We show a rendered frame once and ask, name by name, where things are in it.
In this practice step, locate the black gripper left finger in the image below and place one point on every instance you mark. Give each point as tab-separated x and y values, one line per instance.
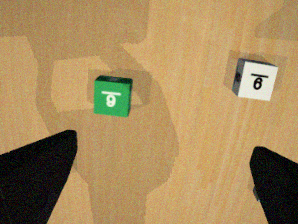
32	177

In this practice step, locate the green block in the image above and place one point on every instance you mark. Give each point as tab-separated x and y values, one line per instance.
112	95

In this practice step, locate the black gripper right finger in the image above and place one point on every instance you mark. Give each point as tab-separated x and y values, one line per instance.
276	181

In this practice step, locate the white block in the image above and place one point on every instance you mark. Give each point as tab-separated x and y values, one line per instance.
254	79

